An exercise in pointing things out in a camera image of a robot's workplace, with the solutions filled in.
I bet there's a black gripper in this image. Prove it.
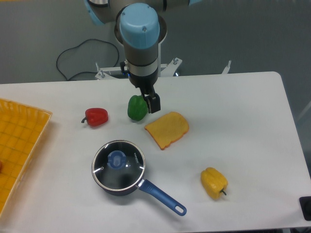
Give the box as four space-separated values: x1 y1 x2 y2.
129 71 161 114

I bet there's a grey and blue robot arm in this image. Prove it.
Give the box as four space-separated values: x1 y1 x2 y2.
85 0 196 113

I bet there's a glass lid with blue knob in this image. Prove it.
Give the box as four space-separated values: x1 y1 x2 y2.
91 140 146 194

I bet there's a green bell pepper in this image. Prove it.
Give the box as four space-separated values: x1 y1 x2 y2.
127 95 149 121

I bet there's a toast bread slice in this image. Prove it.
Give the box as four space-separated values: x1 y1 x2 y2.
144 112 189 150

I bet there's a red bell pepper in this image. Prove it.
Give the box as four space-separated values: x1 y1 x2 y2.
81 108 109 127

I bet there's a yellow bell pepper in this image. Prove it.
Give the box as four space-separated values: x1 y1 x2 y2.
201 167 228 200

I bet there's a yellow woven basket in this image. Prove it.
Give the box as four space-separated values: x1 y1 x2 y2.
0 99 52 213

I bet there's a black device at table edge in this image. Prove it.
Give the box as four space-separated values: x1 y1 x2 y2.
299 196 311 221

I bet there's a black cable on floor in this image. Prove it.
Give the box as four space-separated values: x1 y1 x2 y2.
56 39 120 81

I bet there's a blue saucepan with handle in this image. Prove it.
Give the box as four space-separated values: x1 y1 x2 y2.
105 177 187 216

